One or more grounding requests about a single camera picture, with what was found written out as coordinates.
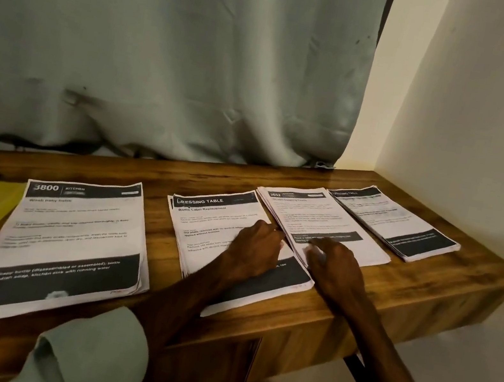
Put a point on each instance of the person's right hand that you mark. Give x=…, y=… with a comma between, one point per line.
x=337, y=273

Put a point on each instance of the person's left hand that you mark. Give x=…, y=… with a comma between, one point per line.
x=253, y=252

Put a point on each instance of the wash baby bottle paper stack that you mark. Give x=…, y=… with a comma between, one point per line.
x=62, y=247

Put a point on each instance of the person's left forearm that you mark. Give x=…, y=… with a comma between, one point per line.
x=119, y=340

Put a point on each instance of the pale green curtain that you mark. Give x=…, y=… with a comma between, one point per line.
x=162, y=37

